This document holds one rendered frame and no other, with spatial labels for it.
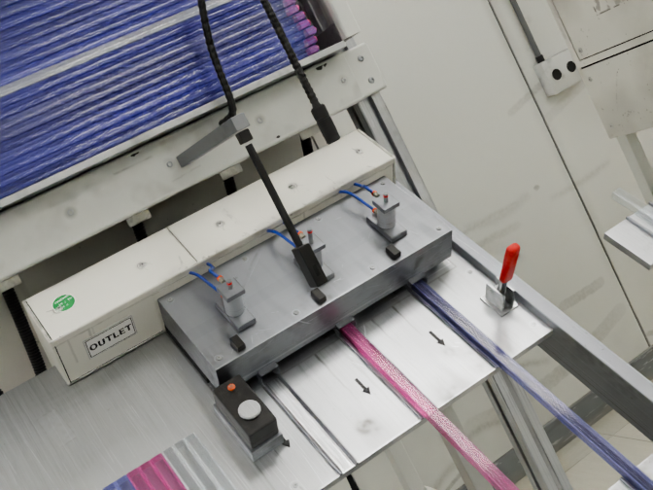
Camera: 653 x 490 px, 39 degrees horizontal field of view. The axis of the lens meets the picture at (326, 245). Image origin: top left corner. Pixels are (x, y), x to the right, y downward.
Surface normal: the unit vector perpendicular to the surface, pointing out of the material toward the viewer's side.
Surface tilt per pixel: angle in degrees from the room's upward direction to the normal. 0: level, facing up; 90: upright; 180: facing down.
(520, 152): 90
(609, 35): 90
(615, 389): 90
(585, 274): 90
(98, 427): 43
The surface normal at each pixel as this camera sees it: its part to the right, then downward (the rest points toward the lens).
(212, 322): -0.07, -0.71
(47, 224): 0.39, -0.07
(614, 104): -0.81, 0.46
